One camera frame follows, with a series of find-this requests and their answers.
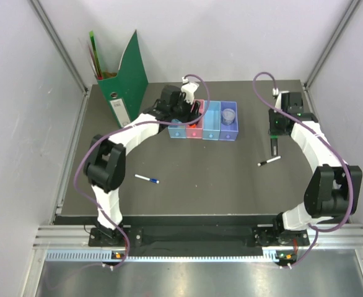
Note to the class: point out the green highlighter marker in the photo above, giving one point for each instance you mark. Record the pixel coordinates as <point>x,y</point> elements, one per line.
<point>274,145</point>

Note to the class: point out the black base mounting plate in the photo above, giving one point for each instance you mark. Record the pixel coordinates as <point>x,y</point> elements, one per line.
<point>242,235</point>

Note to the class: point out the clear round clip container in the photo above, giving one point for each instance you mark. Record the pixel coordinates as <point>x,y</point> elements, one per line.
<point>228,116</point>

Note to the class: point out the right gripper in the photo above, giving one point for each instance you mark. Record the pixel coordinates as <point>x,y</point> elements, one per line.
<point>274,130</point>

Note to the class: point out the grey slotted cable duct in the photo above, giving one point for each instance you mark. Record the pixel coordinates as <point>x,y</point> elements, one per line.
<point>116,254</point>

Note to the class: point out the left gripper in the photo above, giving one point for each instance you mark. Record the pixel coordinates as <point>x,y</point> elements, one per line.
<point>195,110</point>

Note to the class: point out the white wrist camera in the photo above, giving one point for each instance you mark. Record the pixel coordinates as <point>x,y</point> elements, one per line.
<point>188,88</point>
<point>277,95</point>

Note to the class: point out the blue white pen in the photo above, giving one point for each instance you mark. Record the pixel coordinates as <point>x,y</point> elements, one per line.
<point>152,180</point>

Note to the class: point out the teal blue drawer box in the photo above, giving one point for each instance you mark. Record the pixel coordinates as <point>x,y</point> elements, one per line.
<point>212,120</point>

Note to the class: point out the pink drawer box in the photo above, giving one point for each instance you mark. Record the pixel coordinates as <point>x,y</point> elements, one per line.
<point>198,132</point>

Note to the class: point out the purple drawer box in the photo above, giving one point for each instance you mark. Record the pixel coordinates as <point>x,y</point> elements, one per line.
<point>229,133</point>

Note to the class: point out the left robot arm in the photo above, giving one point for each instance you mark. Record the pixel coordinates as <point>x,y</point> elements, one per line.
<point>105,167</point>

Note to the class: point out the green lever arch binder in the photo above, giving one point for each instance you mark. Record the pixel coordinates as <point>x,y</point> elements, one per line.
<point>124,89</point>

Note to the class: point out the black white pen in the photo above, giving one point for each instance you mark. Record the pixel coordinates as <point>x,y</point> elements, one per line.
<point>263,163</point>

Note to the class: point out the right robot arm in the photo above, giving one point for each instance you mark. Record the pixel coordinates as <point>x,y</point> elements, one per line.
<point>327,195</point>

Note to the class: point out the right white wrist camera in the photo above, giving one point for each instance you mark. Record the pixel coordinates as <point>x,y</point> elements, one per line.
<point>277,95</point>

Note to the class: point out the light blue drawer box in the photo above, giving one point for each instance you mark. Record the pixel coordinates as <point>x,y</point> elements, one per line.
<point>177,131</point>

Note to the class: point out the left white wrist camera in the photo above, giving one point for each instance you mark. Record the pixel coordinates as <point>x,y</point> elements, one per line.
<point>188,88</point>

